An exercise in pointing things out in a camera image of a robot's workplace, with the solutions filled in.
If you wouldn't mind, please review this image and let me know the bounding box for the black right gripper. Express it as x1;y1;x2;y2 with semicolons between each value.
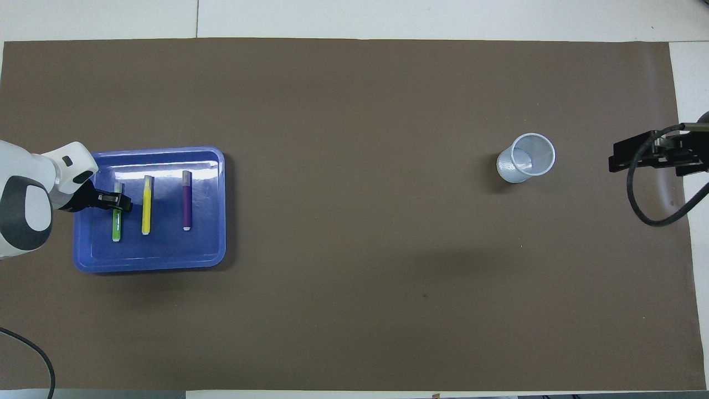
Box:
609;131;701;177

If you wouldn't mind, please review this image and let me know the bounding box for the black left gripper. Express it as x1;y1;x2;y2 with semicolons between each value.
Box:
55;180;133;214

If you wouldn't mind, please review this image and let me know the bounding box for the green marker pen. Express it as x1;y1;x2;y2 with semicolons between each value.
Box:
112;182;124;242

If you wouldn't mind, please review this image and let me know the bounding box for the yellow marker pen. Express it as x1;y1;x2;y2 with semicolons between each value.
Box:
142;175;153;236

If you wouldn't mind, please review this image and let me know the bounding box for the purple marker pen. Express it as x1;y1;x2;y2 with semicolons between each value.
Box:
182;170;193;231

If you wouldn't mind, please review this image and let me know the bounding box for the blue plastic tray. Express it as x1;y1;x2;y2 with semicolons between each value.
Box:
73;146;227;274

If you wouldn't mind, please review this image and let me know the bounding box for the translucent plastic pen cup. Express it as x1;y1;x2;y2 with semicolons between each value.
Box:
497;133;556;185

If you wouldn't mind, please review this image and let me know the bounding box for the brown table mat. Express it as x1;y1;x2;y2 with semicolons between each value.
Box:
0;38;707;392

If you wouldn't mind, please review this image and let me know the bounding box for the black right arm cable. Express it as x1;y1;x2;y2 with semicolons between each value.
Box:
626;123;709;226

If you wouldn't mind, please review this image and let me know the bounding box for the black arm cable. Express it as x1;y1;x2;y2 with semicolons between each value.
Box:
0;327;56;399
626;123;709;226

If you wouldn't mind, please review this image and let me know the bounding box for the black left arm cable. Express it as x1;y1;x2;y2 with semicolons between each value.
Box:
0;327;56;399

